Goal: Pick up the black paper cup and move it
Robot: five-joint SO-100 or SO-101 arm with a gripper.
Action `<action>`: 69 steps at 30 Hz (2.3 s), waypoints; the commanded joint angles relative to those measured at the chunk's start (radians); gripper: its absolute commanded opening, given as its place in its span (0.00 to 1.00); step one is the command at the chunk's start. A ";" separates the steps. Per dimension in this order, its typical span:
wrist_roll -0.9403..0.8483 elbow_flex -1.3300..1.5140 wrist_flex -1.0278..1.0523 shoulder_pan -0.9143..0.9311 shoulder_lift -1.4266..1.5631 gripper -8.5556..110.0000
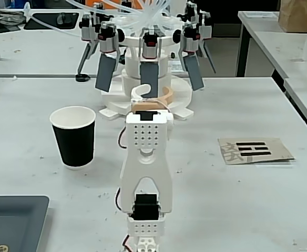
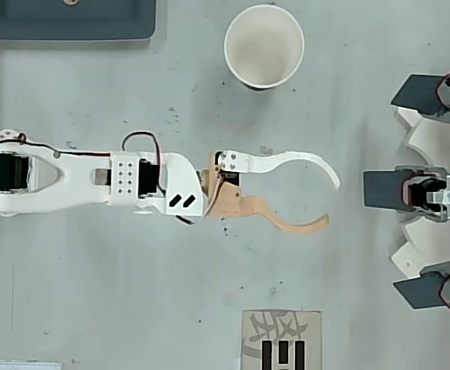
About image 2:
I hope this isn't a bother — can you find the white tiered pump stand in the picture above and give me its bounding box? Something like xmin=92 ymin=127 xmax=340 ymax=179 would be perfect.
xmin=391 ymin=106 xmax=450 ymax=279

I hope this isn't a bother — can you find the black paper cup white inside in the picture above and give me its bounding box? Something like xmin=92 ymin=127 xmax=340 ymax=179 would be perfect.
xmin=223 ymin=4 xmax=306 ymax=92

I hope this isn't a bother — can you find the dark grey plastic tray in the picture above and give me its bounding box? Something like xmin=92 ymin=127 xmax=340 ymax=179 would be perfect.
xmin=0 ymin=0 xmax=159 ymax=41

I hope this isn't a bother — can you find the black red looped servo cable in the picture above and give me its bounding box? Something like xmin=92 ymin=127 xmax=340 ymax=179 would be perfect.
xmin=121 ymin=132 xmax=164 ymax=193

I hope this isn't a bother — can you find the black red gripper servo cable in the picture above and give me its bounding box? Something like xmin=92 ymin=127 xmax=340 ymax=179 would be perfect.
xmin=176 ymin=173 xmax=227 ymax=228

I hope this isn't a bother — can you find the white flat rectangular object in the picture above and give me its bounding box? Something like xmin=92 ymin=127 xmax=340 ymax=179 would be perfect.
xmin=0 ymin=360 xmax=63 ymax=370

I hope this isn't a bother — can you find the tan gripper with servo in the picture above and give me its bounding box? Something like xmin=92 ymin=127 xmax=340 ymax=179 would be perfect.
xmin=197 ymin=149 xmax=342 ymax=235

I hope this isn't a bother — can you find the grey card with black bars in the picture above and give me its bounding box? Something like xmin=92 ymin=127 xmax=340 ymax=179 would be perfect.
xmin=241 ymin=309 xmax=323 ymax=370

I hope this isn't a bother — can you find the black red long arm cable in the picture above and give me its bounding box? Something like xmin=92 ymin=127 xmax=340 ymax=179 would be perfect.
xmin=0 ymin=133 xmax=113 ymax=160

